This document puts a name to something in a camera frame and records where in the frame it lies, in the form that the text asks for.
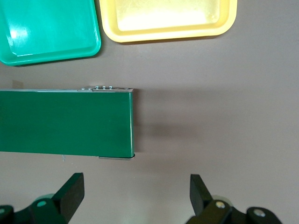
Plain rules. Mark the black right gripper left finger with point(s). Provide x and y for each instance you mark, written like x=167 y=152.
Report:
x=70 y=198

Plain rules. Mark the green plastic tray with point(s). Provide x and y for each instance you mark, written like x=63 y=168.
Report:
x=51 y=28

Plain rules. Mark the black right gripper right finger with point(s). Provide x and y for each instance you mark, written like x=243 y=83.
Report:
x=201 y=200

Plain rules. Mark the yellow plastic tray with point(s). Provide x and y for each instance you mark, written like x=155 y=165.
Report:
x=168 y=32

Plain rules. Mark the green conveyor belt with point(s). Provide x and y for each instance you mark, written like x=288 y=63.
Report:
x=65 y=121

